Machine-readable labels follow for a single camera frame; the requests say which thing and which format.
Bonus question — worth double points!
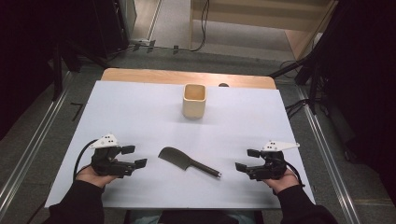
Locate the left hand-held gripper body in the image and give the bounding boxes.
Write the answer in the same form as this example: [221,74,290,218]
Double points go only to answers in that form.
[90,133,138,179]

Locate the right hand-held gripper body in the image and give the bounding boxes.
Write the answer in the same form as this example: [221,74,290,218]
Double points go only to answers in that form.
[247,140,301,182]

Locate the black cleaver knife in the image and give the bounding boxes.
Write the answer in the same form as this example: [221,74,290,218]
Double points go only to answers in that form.
[157,146,223,179]

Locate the cream square cup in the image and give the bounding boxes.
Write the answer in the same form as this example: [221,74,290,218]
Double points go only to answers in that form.
[181,83,207,120]

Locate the person's right hand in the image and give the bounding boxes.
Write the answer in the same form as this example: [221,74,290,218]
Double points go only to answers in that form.
[262,168,301,195]

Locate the person's left hand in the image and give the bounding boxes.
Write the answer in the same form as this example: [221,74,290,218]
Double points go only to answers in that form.
[75,165,120,189]

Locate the white sheet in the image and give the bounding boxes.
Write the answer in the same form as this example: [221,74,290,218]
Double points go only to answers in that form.
[44,80,317,210]

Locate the wooden table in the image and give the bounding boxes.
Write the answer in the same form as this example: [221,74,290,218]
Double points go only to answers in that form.
[100,67,277,91]

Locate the black metal stand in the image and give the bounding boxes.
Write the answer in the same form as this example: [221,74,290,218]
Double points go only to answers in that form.
[49,39,110,102]
[268,53,329,116]

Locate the black cabinet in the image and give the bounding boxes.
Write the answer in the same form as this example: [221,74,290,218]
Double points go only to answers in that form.
[92,0,131,60]

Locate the light wooden shelf unit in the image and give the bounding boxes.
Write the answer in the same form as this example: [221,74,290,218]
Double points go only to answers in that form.
[189,0,339,61]

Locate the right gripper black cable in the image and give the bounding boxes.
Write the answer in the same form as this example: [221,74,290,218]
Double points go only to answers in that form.
[281,159,306,189]

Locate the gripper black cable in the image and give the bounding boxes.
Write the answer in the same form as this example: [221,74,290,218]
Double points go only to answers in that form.
[281,159,306,189]
[72,139,99,183]

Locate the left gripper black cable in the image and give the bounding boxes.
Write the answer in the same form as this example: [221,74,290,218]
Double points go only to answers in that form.
[72,139,99,183]

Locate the metal floor rail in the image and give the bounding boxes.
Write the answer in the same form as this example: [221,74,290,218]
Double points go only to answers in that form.
[294,85,362,224]
[0,70,77,213]

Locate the black floor cables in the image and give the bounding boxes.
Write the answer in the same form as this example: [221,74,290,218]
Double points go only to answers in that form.
[284,98,313,120]

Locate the hanging black cable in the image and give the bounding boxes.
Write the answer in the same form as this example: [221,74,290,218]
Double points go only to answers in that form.
[189,0,210,53]

